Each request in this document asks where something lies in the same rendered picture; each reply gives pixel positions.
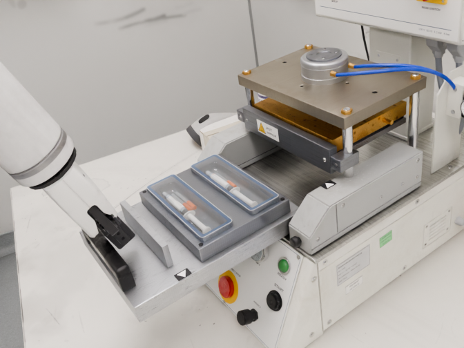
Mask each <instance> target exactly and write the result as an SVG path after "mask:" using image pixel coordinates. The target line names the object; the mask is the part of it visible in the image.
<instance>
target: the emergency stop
mask: <svg viewBox="0 0 464 348"><path fill-rule="evenodd" d="M218 287H219V291H220V293H221V295H222V296H223V297H224V298H230V297H232V296H233V293H234V284H233V281H232V279H231V278H230V277H229V276H227V275H225V276H222V277H221V278H220V280H219V284H218Z"/></svg>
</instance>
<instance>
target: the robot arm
mask: <svg viewBox="0 0 464 348"><path fill-rule="evenodd" d="M76 152H77V151H76V148H75V147H74V142H73V140H72V139H71V138H70V137H69V135H68V134H67V133H66V132H65V131H64V130H63V129H62V128H61V126H60V125H59V124H58V123H57V122H56V121H55V120H54V119H53V118H52V117H51V116H50V115H49V114H48V113H47V111H46V110H45V109H44V108H43V107H42V106H41V105H40V104H39V102H38V101H37V100H36V99H35V98H34V97H33V96H32V95H31V94H30V93H29V92H28V91H27V90H26V89H25V88H24V87H23V85H22V84H21V83H20V82H19V81H18V80H17V79H16V77H15V76H14V75H13V74H12V73H11V72H10V71H9V70H8V69H7V68H6V67H5V66H4V65H3V64H2V63H1V62H0V167H1V168H2V169H3V170H4V171H6V172H7V173H8V174H9V175H10V176H11V177H12V178H13V179H15V180H16V181H17V182H18V183H19V184H20V185H22V186H24V187H29V188H30V189H34V190H39V189H43V190H44V191H45V192H46V194H47V195H48V196H49V197H50V198H51V199H52V200H53V201H54V202H55V203H56V204H57V205H58V206H59V207H60V208H61V209H62V210H63V211H64V212H65V213H66V214H67V215H68V216H69V217H70V218H71V219H72V220H73V221H74V222H75V223H76V224H78V225H79V226H80V227H81V228H82V229H83V230H84V231H85V232H86V233H87V234H88V235H89V237H91V238H94V237H96V235H97V234H98V230H97V228H98V229H100V231H101V232H102V233H103V234H104V235H105V236H106V237H107V238H108V239H109V240H110V241H111V242H112V243H113V244H114V245H115V246H116V247H117V248H118V249H122V248H123V247H124V246H125V245H126V244H128V243H129V242H130V241H131V240H132V239H133V238H134V237H135V234H134V233H133V232H132V230H131V229H130V228H129V227H128V226H127V225H126V224H125V223H124V222H123V221H122V220H121V219H120V218H119V217H118V216H117V211H116V210H115V209H114V208H113V206H112V205H111V203H110V202H109V201H108V200H107V198H106V197H105V195H104V194H103V193H102V192H101V191H100V190H99V188H98V187H97V185H96V184H95V183H94V182H93V181H92V180H91V179H90V178H89V176H88V175H87V174H86V173H85V172H84V171H83V170H82V169H81V167H80V166H79V165H78V164H77V163H76V162H75V158H76V155H77V154H76Z"/></svg>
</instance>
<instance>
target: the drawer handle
mask: <svg viewBox="0 0 464 348"><path fill-rule="evenodd" d="M97 230H98V234H97V235H96V237H94V238H91V237H89V235H88V234H87V233H86V232H85V231H84V230H83V229H82V232H83V234H84V237H85V239H86V241H87V243H88V244H92V245H93V247H94V248H95V250H96V251H97V252H98V254H99V255H100V256H101V258H102V260H103V261H104V262H105V263H106V265H107V266H108V268H109V269H110V270H111V271H112V273H113V274H114V276H115V277H116V278H117V281H118V283H119V286H120V289H121V290H122V291H123V292H126V291H128V290H129V289H132V288H133V287H135V286H136V284H135V281H134V278H133V274H132V273H131V271H130V269H129V266H128V265H127V264H126V262H125V261H124V260H123V258H122V257H121V255H120V254H118V252H117V251H116V250H115V248H114V247H113V246H112V244H111V243H110V242H109V241H108V240H107V238H106V237H105V235H104V234H103V233H102V232H101V231H100V230H99V229H98V228H97Z"/></svg>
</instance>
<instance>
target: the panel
mask: <svg viewBox="0 0 464 348"><path fill-rule="evenodd" d="M268 247H269V256H268V258H267V260H266V261H264V262H256V261H255V260H253V259H252V258H251V257H250V258H247V259H246V260H244V261H243V262H241V263H239V264H237V265H236V266H234V267H233V268H231V269H229V270H228V271H226V272H224V273H223V274H221V275H219V276H218V277H216V278H214V279H212V280H211V281H209V282H207V283H206V284H205V285H206V286H207V287H208V288H209V289H210V290H211V291H212V292H213V293H214V294H215V295H216V296H217V297H218V298H219V299H220V300H221V301H222V302H223V303H224V304H225V305H226V306H227V307H228V308H229V309H230V310H231V311H232V312H233V314H234V315H235V316H236V317H237V313H238V311H240V310H244V309H249V310H252V309H255V310H256V311H257V312H258V319H257V320H256V321H255V322H252V323H251V324H248V325H245V326H246V327H247V328H248V329H249V330H250V331H251V333H252V334H253V335H254V336H255V337H256V338H257V339H258V340H259V341H260V342H261V343H262V344H263V345H264V346H265V347H266V348H278V345H279V342H280V337H281V335H282V330H283V327H284V323H285V320H286V317H287V314H288V310H289V306H290V304H291V299H292V296H293V292H294V289H295V286H296V282H297V279H298V275H299V272H300V268H301V265H302V261H303V258H304V256H303V255H302V254H300V253H299V252H297V251H296V250H295V249H294V248H292V247H291V246H289V245H288V244H287V243H286V242H284V241H283V240H281V239H279V240H278V241H276V242H274V243H273V244H271V245H269V246H268ZM281 259H284V260H286V261H287V264H288V270H287V272H286V273H283V272H281V271H280V270H279V268H278V263H279V261H280V260H281ZM222 276H229V277H230V278H231V279H232V281H233V284H234V293H233V296H232V297H230V298H224V297H223V296H222V295H221V293H220V291H219V287H218V284H219V280H220V278H221V277H222ZM271 292H274V293H276V294H277V295H278V297H279V299H280V306H279V307H278V309H276V310H272V309H270V308H269V307H268V305H267V295H268V293H271Z"/></svg>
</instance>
